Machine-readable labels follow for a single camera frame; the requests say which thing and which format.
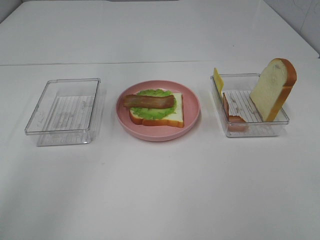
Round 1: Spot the yellow cheese slice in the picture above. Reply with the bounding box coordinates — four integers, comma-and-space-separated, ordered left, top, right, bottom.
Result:
213, 67, 224, 99

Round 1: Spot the toast bread slice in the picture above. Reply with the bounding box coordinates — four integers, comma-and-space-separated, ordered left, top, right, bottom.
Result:
249, 58, 297, 122
129, 93, 184, 128

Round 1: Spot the right clear plastic tray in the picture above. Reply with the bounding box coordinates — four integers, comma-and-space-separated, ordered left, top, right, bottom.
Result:
210, 73, 290, 138

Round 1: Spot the left clear plastic tray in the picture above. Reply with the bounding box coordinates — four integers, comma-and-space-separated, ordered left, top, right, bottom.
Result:
24, 78, 103, 147

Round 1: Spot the clear plastic tray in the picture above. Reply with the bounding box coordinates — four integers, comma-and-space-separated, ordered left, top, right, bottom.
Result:
24, 78, 103, 147
210, 73, 290, 138

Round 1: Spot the pink round plate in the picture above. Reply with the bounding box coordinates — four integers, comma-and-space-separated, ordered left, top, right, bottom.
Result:
116, 80, 201, 142

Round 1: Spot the green lettuce leaf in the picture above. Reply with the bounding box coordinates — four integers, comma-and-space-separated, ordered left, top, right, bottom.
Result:
129, 89, 177, 120

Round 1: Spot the reddish bacon strip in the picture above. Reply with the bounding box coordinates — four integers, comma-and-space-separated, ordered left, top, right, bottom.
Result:
222, 93, 248, 132

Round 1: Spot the brown bacon strip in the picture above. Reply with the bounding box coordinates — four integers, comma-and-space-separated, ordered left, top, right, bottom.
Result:
123, 94, 175, 109

